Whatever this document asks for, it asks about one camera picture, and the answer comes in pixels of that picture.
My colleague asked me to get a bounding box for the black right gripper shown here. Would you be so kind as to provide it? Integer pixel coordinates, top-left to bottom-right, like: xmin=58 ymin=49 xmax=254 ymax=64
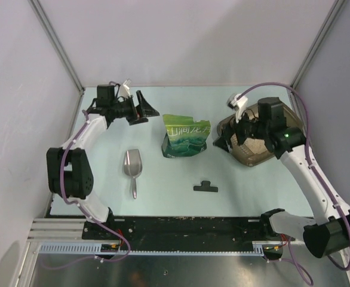
xmin=213 ymin=104 xmax=269 ymax=153

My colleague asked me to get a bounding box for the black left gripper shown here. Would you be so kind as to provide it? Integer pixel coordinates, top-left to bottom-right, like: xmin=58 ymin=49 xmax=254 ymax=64
xmin=111 ymin=91 xmax=159 ymax=126

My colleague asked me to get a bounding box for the green litter bag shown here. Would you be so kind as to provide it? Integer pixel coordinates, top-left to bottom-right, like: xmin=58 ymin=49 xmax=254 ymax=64
xmin=161 ymin=114 xmax=211 ymax=158

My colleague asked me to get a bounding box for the metal scoop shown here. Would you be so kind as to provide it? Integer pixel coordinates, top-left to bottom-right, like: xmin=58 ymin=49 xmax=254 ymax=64
xmin=123 ymin=149 xmax=143 ymax=199

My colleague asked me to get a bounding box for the black bag clip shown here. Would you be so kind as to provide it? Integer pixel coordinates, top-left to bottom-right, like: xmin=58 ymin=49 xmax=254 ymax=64
xmin=193 ymin=181 xmax=219 ymax=193

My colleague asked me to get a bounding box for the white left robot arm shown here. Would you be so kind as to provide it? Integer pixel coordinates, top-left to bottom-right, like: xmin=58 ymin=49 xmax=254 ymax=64
xmin=46 ymin=84 xmax=159 ymax=239

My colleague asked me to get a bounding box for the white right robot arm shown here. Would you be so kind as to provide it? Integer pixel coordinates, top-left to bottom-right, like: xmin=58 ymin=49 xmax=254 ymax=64
xmin=213 ymin=94 xmax=350 ymax=258

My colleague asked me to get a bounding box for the beige cat litter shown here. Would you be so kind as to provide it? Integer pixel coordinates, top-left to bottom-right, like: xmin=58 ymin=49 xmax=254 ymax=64
xmin=231 ymin=135 xmax=274 ymax=157

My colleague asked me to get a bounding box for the brown plastic litter box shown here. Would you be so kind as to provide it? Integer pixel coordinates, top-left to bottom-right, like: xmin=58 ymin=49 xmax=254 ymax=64
xmin=213 ymin=103 xmax=303 ymax=167

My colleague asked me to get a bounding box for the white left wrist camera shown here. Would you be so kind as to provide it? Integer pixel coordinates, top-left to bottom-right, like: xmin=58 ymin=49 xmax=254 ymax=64
xmin=118 ymin=79 xmax=131 ymax=99

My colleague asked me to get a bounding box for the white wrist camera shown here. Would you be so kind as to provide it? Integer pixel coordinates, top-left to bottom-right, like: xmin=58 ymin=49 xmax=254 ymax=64
xmin=226 ymin=94 xmax=248 ymax=123
xmin=118 ymin=79 xmax=131 ymax=99

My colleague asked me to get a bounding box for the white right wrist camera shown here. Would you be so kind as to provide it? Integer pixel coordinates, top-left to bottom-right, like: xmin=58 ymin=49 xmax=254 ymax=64
xmin=226 ymin=94 xmax=248 ymax=123

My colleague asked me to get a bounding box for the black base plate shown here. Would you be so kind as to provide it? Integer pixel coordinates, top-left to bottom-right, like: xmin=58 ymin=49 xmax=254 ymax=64
xmin=82 ymin=216 xmax=287 ymax=242

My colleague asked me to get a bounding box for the aluminium frame rail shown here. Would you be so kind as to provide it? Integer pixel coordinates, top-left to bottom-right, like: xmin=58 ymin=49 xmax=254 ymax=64
xmin=27 ymin=218 xmax=86 ymax=243

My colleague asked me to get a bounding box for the white slotted cable duct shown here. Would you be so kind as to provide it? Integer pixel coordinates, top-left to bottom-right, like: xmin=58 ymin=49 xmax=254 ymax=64
xmin=39 ymin=242 xmax=264 ymax=256

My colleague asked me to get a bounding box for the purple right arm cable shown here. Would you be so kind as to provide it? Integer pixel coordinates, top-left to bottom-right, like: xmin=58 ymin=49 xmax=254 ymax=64
xmin=240 ymin=82 xmax=350 ymax=285

